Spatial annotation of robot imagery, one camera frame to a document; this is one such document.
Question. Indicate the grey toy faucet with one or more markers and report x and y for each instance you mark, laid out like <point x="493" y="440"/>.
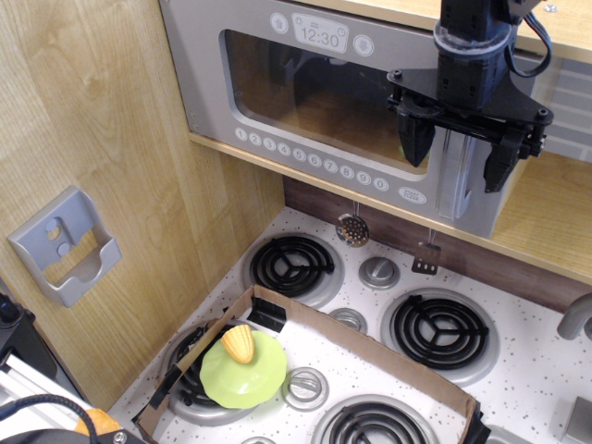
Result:
<point x="576" y="319"/>

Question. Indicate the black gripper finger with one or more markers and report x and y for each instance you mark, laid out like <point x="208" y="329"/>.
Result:
<point x="505" y="155"/>
<point x="416" y="130"/>

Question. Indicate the green toy plate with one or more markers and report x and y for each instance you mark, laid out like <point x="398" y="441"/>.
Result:
<point x="243" y="386"/>

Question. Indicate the black burner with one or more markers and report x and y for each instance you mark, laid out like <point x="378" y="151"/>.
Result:
<point x="291" y="265"/>
<point x="190" y="387"/>
<point x="374" y="422"/>
<point x="439" y="333"/>

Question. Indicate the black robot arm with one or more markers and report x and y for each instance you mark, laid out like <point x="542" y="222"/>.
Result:
<point x="480" y="24"/>

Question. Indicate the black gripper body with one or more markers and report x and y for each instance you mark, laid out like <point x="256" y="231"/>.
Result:
<point x="472" y="91"/>

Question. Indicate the wooden shelf unit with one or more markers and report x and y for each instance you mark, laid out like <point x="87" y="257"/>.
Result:
<point x="546" y="221"/>

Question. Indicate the front right black burner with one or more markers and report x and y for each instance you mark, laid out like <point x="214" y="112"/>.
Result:
<point x="374" y="422"/>

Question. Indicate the grey front stove knob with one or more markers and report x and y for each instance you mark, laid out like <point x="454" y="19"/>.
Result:
<point x="305" y="389"/>

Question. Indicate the hanging toy strainer spoon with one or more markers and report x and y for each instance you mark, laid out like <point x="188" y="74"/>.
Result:
<point x="352" y="229"/>

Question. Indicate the grey toy microwave door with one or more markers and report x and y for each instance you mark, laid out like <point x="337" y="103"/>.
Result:
<point x="307" y="87"/>

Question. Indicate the grey back stove knob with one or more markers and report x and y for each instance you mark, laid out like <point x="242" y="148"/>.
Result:
<point x="379" y="273"/>

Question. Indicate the brown cardboard box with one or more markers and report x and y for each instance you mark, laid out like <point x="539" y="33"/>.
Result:
<point x="357" y="368"/>

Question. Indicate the front left black burner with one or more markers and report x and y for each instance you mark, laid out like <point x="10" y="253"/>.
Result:
<point x="190" y="387"/>

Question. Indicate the black equipment at left edge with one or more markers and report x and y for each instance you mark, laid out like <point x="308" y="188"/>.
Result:
<point x="20" y="338"/>

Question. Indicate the grey stove knob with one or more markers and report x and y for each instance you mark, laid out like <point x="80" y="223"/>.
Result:
<point x="305" y="389"/>
<point x="350" y="318"/>
<point x="379" y="273"/>

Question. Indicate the back left black burner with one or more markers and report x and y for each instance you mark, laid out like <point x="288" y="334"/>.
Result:
<point x="291" y="265"/>

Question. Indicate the grey middle stove knob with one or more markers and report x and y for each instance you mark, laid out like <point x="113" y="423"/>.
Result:
<point x="350" y="318"/>

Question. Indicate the orange object bottom left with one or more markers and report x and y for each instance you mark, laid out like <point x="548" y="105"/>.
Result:
<point x="102" y="422"/>

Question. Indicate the back right black burner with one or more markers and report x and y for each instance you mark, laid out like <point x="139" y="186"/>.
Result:
<point x="439" y="333"/>

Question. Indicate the grey wall phone holder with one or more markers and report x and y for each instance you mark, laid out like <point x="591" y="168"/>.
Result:
<point x="53" y="233"/>

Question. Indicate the hanging black toy spatula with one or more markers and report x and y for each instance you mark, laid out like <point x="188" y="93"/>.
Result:
<point x="427" y="254"/>

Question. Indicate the yellow toy corn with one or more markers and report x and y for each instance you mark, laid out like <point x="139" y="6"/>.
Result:
<point x="238" y="342"/>

